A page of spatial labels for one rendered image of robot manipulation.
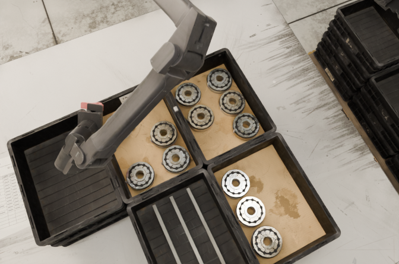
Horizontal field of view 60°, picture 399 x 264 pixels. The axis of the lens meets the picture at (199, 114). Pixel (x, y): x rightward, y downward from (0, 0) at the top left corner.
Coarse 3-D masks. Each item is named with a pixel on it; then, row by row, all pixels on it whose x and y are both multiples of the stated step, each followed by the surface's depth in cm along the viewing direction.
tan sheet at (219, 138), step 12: (204, 72) 145; (180, 84) 143; (204, 84) 143; (204, 96) 141; (216, 96) 141; (180, 108) 139; (216, 108) 139; (216, 120) 137; (228, 120) 137; (192, 132) 135; (204, 132) 135; (216, 132) 135; (228, 132) 135; (264, 132) 135; (204, 144) 134; (216, 144) 133; (228, 144) 133
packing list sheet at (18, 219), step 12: (0, 168) 143; (12, 168) 143; (0, 180) 141; (12, 180) 141; (0, 192) 139; (12, 192) 139; (0, 204) 138; (12, 204) 138; (0, 216) 136; (12, 216) 136; (24, 216) 136; (0, 228) 134; (12, 228) 134
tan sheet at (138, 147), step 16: (112, 112) 139; (160, 112) 139; (144, 128) 136; (176, 128) 136; (128, 144) 134; (144, 144) 134; (176, 144) 134; (128, 160) 131; (144, 160) 131; (160, 160) 131; (176, 160) 131; (192, 160) 131; (160, 176) 129
